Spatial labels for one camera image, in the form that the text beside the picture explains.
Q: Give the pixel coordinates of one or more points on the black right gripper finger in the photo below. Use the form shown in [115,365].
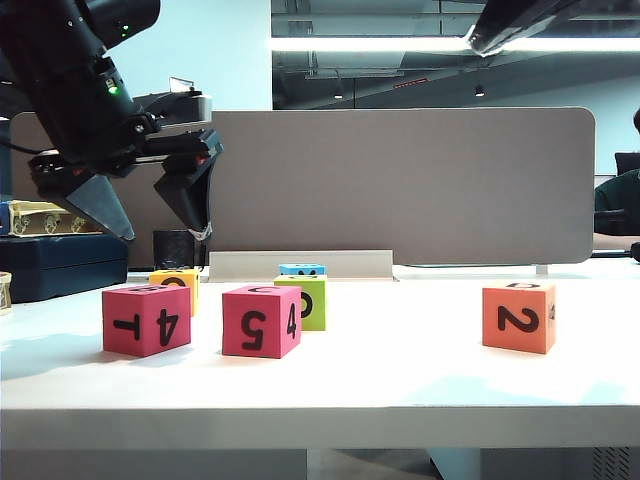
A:
[500,17]
[525,27]

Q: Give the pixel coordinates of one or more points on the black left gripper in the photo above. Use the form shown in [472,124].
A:
[115,155]

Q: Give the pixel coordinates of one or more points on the yellow foam block letter A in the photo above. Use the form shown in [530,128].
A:
[185,295]

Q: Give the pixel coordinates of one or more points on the red foam block letter B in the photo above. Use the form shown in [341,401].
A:
[145,320]

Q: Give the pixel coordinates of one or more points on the red foam block letter C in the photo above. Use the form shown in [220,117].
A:
[255,325]

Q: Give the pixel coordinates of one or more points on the orange foam block letter D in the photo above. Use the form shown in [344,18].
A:
[517,320]

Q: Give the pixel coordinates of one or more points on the green foam block letter Q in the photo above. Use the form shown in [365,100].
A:
[315,310]

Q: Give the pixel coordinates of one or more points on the black mug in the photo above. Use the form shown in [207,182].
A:
[170,250]

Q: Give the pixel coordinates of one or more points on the black ceiling spot lamp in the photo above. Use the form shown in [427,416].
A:
[480,91]

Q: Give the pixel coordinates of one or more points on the dark blue plastic case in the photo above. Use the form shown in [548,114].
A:
[60,265]

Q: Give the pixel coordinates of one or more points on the beige patterned box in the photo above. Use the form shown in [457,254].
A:
[40,220]

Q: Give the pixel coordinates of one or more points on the red ceiling sign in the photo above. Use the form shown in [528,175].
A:
[411,83]

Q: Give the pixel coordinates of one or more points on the white ceiling light strip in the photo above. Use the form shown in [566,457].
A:
[375,44]

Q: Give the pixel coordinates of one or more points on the blue box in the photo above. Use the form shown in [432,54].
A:
[4,220]

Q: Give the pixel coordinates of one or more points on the blue foam block number 3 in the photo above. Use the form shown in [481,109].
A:
[300,270]

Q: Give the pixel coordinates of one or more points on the beige fabric block storage bag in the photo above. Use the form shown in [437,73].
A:
[5,295]

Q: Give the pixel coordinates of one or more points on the grey desk divider panel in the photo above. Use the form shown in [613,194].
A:
[400,185]

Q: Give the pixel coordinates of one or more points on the seated person in dark clothes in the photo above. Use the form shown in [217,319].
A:
[617,205]

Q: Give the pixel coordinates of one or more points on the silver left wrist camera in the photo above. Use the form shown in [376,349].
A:
[195,112]

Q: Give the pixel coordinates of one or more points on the paper sign on wall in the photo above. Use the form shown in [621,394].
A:
[177,85]

